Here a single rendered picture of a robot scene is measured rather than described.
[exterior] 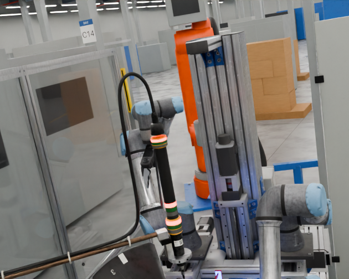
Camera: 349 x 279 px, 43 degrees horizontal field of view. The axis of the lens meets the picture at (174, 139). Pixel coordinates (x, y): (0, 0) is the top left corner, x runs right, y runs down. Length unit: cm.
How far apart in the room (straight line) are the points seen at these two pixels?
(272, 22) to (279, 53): 272
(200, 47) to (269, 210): 68
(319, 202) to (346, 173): 145
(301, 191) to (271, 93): 779
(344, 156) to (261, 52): 647
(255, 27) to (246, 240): 1000
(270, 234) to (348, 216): 157
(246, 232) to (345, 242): 118
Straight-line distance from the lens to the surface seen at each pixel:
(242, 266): 222
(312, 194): 162
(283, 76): 924
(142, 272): 141
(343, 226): 320
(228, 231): 224
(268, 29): 1184
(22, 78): 188
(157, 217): 212
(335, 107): 293
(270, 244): 164
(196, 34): 525
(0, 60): 429
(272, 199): 163
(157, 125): 117
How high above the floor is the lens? 208
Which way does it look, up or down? 14 degrees down
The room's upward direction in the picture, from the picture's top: 10 degrees counter-clockwise
